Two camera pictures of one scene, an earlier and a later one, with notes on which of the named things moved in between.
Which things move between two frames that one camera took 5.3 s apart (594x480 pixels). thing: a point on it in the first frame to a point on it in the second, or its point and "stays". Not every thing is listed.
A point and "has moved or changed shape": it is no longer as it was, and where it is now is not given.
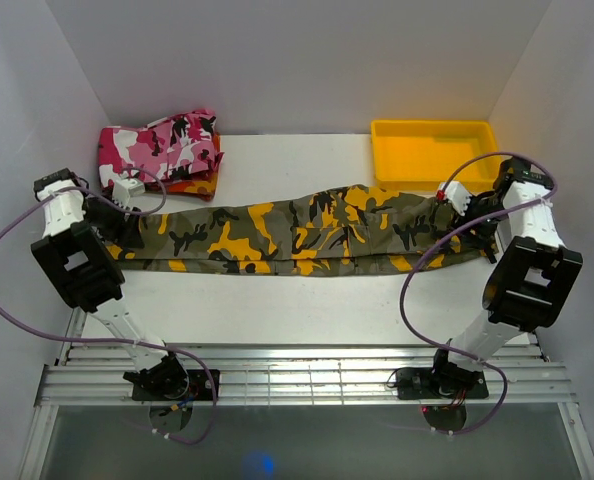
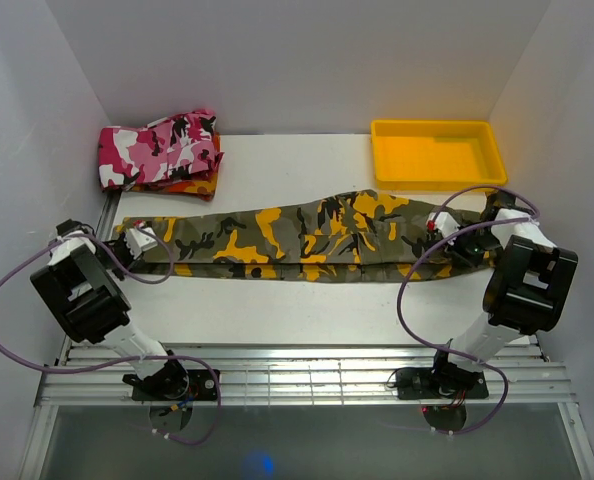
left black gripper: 125,234 to 130,262
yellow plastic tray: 425,155 stays
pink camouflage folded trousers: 175,148 stays
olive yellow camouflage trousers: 329,231 has moved or changed shape
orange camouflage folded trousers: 202,187 stays
